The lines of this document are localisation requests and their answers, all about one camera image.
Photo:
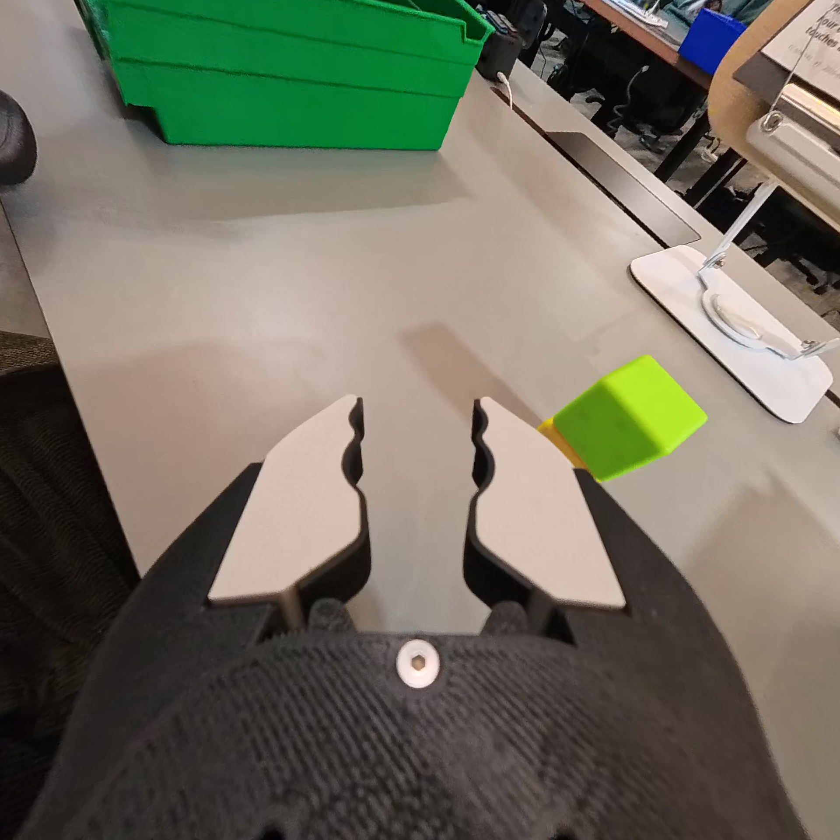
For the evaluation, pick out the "black electronic device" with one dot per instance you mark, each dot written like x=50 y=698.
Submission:
x=499 y=52

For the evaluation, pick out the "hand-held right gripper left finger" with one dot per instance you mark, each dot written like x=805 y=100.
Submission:
x=289 y=518

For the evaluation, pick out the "person's black clothing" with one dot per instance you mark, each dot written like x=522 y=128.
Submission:
x=52 y=525

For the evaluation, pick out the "green plastic bin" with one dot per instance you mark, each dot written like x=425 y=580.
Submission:
x=295 y=98

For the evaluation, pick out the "yellow cube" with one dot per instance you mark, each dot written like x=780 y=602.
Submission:
x=561 y=439

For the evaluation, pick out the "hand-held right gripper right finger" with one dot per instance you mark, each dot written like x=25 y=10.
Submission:
x=544 y=525

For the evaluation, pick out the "white document stand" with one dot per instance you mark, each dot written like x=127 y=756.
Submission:
x=676 y=289

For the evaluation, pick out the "blue plastic bin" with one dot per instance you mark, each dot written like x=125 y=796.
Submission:
x=712 y=39

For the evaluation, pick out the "lime green cube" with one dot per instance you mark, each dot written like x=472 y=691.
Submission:
x=623 y=420

